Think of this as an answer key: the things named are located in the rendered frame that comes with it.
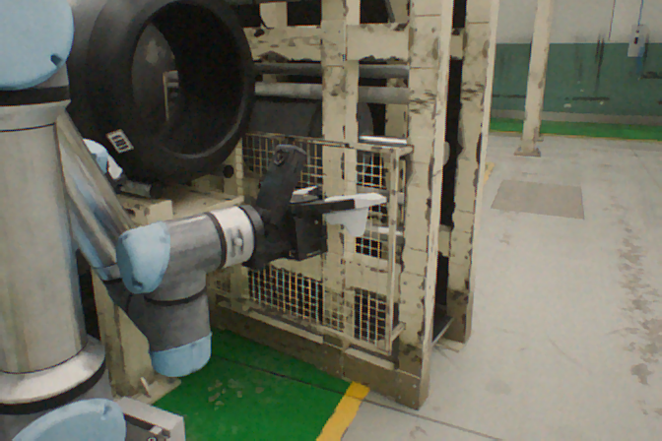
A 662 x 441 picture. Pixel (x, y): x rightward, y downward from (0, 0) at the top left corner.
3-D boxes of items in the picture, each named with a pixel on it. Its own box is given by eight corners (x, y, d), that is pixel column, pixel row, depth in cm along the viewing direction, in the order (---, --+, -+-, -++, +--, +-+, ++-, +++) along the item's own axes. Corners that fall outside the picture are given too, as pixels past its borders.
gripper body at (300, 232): (300, 242, 77) (232, 263, 70) (296, 188, 76) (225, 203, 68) (333, 251, 72) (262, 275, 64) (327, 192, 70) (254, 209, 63)
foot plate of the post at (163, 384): (79, 396, 191) (78, 387, 190) (139, 360, 212) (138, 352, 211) (122, 423, 176) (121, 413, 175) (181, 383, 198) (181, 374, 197)
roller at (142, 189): (91, 165, 157) (94, 179, 159) (77, 169, 154) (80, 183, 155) (164, 181, 139) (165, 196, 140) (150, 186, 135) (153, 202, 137)
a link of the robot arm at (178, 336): (186, 329, 72) (180, 259, 69) (224, 365, 64) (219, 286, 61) (131, 349, 67) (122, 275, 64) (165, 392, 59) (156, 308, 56)
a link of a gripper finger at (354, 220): (387, 230, 73) (325, 236, 73) (384, 191, 72) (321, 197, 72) (391, 235, 70) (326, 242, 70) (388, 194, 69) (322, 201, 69)
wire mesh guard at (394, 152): (199, 287, 212) (186, 124, 193) (202, 286, 213) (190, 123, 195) (389, 356, 164) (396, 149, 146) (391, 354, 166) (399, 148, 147)
